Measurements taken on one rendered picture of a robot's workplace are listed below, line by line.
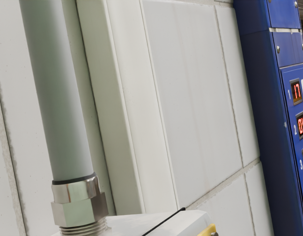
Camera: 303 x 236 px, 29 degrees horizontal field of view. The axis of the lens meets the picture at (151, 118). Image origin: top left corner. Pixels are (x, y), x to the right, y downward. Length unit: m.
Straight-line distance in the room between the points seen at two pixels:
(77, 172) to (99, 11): 0.11
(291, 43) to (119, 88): 0.37
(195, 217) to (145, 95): 0.10
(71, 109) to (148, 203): 0.11
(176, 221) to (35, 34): 0.09
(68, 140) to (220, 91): 0.30
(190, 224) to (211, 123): 0.24
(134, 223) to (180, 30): 0.22
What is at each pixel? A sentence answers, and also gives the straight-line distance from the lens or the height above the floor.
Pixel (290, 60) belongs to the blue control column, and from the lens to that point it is 0.64.
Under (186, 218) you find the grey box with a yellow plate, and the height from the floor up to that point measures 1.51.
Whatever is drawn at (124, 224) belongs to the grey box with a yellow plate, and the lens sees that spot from 0.26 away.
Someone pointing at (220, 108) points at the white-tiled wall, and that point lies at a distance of 0.50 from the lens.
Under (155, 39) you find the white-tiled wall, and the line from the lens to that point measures 0.40.
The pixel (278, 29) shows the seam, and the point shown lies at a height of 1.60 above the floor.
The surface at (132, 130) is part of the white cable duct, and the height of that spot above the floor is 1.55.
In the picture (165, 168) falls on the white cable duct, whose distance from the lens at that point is 0.35.
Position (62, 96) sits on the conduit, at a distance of 0.22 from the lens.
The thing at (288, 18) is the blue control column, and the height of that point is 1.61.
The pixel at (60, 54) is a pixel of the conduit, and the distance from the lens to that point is 0.22.
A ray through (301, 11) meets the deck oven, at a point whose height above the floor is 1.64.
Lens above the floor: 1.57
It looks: 3 degrees down
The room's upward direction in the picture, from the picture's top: 10 degrees counter-clockwise
